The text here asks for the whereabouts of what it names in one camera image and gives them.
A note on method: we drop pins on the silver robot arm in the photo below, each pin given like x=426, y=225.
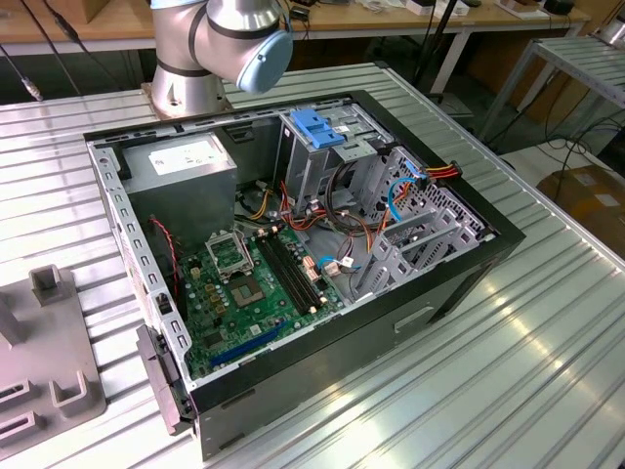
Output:
x=195, y=49

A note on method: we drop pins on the grey perforated disk bay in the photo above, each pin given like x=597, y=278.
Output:
x=386, y=273

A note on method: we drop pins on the black RAM slot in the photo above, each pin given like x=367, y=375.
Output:
x=285, y=278
x=297, y=271

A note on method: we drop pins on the grey optical drive cage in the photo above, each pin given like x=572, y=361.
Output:
x=312, y=171

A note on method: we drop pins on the CPU socket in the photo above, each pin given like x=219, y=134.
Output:
x=247, y=293

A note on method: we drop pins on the green motherboard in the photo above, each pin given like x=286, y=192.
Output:
x=254, y=322

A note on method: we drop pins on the blue plastic drive latch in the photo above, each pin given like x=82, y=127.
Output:
x=315, y=127

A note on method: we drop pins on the blue expansion slot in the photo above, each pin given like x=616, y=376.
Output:
x=249, y=342

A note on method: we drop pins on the black open PC case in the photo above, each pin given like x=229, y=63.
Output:
x=342, y=361

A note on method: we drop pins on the grey power supply unit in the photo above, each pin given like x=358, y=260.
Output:
x=180, y=195

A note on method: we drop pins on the grey case latch bar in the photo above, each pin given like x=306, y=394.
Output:
x=156, y=371

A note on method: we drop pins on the wooden desk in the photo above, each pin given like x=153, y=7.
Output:
x=371, y=19

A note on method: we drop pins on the black stand legs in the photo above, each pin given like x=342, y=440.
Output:
x=439, y=29

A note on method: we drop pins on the brown cardboard box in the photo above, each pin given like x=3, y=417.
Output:
x=586, y=195

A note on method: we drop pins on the grey parts rack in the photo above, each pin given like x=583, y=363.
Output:
x=54, y=332

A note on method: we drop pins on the metal slat side table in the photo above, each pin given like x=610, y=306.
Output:
x=586, y=63

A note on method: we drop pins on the silver round drum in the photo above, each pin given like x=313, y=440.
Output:
x=612, y=31

